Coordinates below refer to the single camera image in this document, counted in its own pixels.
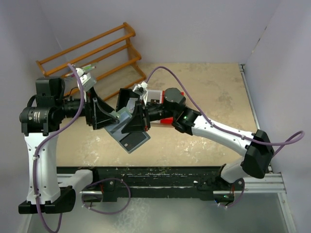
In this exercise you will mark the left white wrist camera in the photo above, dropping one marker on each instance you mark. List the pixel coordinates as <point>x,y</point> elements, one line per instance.
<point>87,80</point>

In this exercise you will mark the pens on rack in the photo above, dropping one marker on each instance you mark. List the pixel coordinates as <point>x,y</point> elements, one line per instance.
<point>86,69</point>

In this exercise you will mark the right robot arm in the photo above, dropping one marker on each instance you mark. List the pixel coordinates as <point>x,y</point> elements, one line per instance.
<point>254,148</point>

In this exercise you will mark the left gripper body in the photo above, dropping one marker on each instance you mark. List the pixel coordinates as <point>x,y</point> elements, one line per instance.
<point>89,110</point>

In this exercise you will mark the black card in holder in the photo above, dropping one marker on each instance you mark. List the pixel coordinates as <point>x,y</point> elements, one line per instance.
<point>133,141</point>

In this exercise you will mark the silver credit card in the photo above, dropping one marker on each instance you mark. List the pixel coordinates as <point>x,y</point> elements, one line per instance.
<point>131,104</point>

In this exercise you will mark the black plastic bin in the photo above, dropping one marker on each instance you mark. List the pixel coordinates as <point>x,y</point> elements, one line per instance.
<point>123,97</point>

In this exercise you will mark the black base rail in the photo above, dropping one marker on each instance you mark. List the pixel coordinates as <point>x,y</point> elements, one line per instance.
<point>153,182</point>

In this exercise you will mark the red plastic bin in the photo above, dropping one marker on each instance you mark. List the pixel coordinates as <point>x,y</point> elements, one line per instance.
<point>169,120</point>

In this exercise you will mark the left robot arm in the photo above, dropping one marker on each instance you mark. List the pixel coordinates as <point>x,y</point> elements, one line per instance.
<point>40,123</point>

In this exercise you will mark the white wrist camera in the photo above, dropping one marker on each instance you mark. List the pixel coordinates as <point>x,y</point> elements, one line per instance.
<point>142,90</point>
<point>87,80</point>

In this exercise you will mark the green card holder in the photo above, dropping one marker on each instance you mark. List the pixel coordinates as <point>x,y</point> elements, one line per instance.
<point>115,130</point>

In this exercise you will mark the white plastic bin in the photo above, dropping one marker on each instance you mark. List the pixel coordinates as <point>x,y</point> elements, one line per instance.
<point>155,96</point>

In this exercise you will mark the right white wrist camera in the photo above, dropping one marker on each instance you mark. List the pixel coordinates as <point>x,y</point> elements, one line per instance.
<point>142,90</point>

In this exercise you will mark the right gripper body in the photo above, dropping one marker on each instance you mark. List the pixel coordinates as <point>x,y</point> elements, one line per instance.
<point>146,116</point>

